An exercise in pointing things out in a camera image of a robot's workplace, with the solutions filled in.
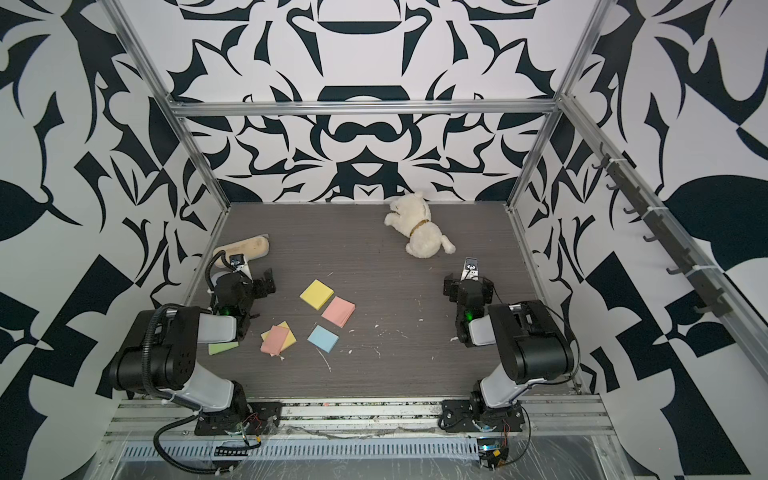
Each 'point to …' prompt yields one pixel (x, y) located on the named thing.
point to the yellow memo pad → (317, 294)
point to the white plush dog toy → (410, 215)
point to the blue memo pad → (323, 338)
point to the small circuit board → (491, 451)
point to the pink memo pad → (338, 311)
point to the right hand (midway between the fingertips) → (469, 271)
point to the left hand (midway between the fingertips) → (250, 268)
